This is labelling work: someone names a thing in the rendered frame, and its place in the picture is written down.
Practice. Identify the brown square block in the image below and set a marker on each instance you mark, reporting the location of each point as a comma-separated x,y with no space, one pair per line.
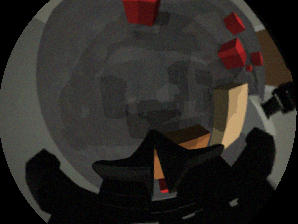
193,138

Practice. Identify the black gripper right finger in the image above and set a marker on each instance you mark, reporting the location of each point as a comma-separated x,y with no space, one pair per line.
175,160

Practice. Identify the red cube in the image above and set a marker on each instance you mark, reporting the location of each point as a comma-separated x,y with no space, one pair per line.
232,54
142,11
163,186
257,59
234,24

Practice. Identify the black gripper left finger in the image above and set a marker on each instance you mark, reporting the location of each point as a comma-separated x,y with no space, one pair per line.
138,167

